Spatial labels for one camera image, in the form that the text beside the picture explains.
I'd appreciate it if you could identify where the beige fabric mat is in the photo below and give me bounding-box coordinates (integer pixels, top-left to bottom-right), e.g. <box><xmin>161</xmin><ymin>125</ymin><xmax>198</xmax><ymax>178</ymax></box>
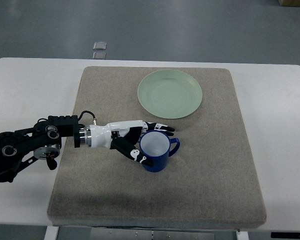
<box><xmin>47</xmin><ymin>66</ymin><xmax>267</xmax><ymax>230</ymax></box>

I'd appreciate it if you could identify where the light green plate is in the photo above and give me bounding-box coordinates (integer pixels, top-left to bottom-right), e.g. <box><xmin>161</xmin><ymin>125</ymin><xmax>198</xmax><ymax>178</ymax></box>
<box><xmin>137</xmin><ymin>69</ymin><xmax>203</xmax><ymax>119</ymax></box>

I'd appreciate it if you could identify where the blue enamel cup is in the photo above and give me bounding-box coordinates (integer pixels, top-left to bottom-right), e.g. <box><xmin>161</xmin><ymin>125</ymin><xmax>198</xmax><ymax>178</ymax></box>
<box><xmin>139</xmin><ymin>130</ymin><xmax>181</xmax><ymax>173</ymax></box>

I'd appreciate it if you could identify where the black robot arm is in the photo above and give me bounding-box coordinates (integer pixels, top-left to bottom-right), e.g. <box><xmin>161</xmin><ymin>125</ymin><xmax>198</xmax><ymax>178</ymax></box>
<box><xmin>0</xmin><ymin>110</ymin><xmax>97</xmax><ymax>183</ymax></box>

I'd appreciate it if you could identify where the cardboard box corner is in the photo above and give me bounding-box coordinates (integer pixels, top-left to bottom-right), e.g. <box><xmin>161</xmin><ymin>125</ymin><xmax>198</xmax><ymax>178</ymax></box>
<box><xmin>278</xmin><ymin>0</ymin><xmax>300</xmax><ymax>7</ymax></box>

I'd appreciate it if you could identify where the lower floor socket plate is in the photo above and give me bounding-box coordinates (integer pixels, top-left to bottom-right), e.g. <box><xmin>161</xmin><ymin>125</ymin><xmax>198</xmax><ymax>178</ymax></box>
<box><xmin>92</xmin><ymin>51</ymin><xmax>106</xmax><ymax>60</ymax></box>

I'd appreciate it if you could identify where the metal table frame bar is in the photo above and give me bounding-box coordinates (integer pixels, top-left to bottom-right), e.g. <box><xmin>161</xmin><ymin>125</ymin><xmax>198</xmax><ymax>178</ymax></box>
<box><xmin>43</xmin><ymin>225</ymin><xmax>250</xmax><ymax>240</ymax></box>

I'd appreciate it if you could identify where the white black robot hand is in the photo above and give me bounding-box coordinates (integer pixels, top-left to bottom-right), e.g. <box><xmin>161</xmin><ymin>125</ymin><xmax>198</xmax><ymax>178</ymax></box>
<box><xmin>86</xmin><ymin>120</ymin><xmax>175</xmax><ymax>167</ymax></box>

